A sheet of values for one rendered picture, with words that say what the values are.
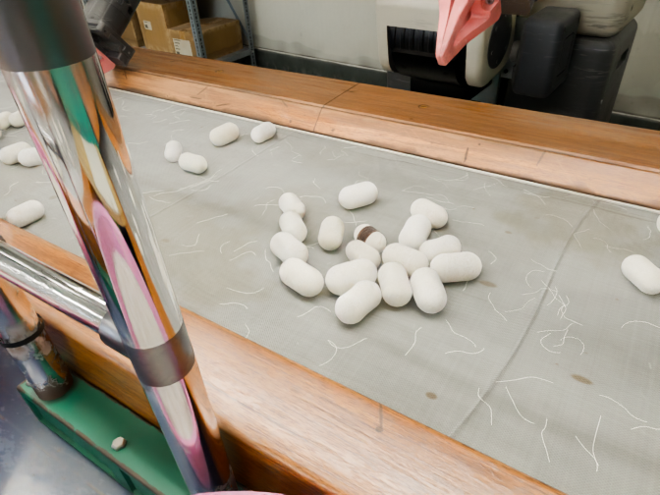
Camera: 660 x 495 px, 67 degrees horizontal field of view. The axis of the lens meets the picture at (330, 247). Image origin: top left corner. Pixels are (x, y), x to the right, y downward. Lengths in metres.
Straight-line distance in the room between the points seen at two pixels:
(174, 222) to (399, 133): 0.25
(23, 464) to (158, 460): 0.12
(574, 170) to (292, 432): 0.36
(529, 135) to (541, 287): 0.20
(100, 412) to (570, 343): 0.30
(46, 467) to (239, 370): 0.17
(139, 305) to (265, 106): 0.49
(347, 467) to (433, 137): 0.37
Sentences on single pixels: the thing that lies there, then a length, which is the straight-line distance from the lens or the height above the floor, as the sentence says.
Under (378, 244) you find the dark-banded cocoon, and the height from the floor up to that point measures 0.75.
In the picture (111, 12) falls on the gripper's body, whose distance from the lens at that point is 0.83.
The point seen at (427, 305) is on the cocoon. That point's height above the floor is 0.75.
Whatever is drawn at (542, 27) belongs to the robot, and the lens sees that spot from 1.06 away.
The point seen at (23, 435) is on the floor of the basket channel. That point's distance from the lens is 0.44.
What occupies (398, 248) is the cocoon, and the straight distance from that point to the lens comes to 0.37.
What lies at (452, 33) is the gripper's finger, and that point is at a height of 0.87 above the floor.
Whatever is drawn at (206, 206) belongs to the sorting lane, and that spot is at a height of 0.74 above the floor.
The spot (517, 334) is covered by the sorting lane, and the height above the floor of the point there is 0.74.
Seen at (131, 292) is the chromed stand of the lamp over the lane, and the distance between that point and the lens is 0.17.
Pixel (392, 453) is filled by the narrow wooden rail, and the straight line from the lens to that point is 0.25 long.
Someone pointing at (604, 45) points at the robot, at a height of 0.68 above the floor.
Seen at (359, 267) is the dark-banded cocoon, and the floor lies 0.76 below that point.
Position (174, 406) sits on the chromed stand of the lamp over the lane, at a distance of 0.22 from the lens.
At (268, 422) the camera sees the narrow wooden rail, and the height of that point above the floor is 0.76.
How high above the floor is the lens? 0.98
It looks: 37 degrees down
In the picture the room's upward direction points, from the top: 4 degrees counter-clockwise
